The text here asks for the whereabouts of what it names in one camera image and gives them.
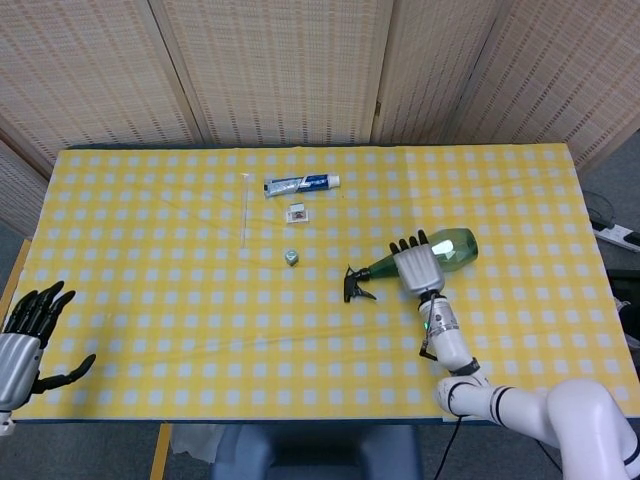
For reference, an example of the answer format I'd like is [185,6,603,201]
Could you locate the black box on floor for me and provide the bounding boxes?
[605,268,640,303]

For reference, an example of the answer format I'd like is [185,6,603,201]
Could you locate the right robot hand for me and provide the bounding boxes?
[389,229,447,301]

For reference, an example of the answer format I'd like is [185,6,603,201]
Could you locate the blue white toothpaste tube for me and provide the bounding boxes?
[263,173,342,199]

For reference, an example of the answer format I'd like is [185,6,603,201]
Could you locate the yellow white checked tablecloth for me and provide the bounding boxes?
[9,142,640,424]

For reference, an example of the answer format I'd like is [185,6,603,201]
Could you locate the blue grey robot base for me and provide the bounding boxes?
[209,423,426,480]

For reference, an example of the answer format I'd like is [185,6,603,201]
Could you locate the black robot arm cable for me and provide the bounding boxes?
[432,413,463,480]

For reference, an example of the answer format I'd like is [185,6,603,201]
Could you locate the clear plastic tube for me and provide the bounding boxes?
[239,172,251,250]

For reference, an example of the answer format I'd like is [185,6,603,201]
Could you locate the white power strip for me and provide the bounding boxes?
[591,221,640,250]

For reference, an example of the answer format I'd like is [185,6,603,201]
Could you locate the woven folding screen panel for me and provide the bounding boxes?
[447,0,640,171]
[0,128,55,237]
[0,0,204,169]
[148,0,397,147]
[370,0,511,146]

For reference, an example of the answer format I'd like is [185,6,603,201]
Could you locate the yellow wooden table leg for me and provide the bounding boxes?
[148,422,174,480]

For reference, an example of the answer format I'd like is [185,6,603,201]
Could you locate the grey floor cable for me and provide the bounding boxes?
[583,191,619,227]

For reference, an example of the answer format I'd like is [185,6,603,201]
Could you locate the green transparent spray bottle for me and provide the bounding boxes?
[343,227,480,304]

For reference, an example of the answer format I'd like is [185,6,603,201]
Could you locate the white plastic sheet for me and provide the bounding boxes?
[169,423,227,464]

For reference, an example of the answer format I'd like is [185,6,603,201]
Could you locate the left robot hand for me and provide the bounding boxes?
[0,280,98,424]

